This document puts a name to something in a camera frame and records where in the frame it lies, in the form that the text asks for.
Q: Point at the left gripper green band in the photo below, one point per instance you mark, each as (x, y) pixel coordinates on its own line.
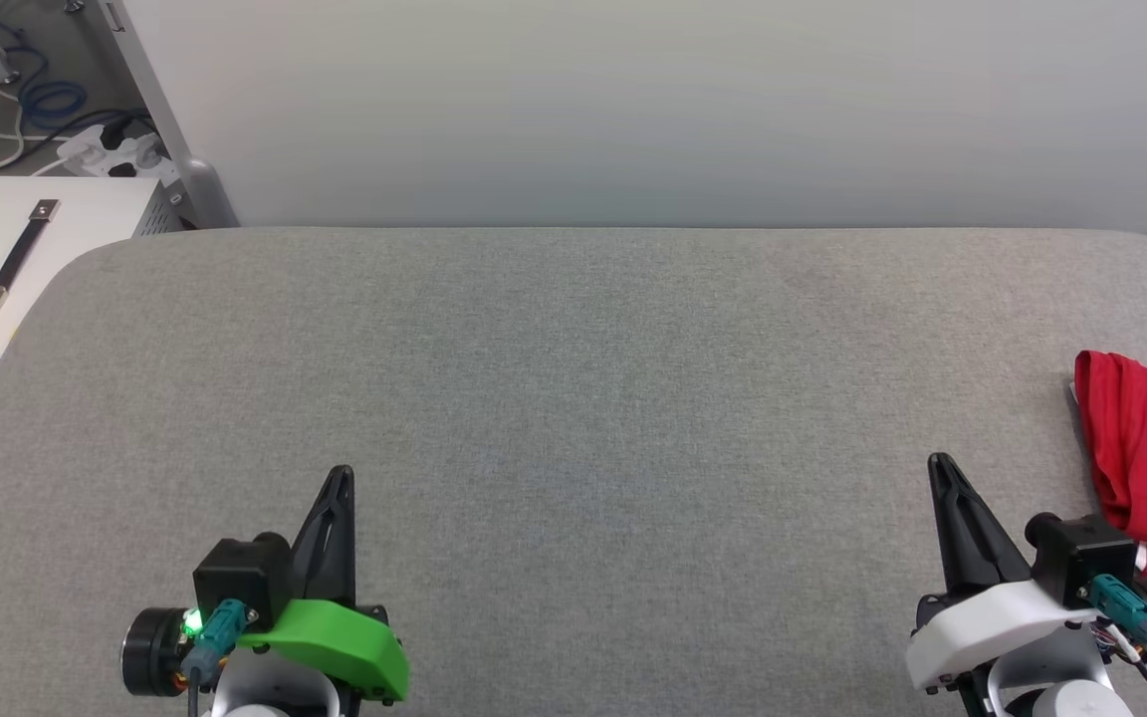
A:
(344, 637)

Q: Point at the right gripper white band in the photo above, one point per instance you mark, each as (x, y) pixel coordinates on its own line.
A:
(992, 627)

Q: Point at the left wrist black cylinder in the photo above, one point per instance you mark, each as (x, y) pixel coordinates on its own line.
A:
(150, 652)

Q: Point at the white power strip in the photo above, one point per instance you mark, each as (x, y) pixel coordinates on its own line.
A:
(115, 149)

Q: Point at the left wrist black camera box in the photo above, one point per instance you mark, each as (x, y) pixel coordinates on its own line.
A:
(240, 578)

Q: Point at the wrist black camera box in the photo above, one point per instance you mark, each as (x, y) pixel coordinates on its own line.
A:
(240, 578)
(1081, 553)

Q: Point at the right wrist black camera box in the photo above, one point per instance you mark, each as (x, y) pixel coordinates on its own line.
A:
(1081, 553)

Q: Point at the grey metal frame leg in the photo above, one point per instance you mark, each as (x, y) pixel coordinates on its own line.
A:
(170, 129)

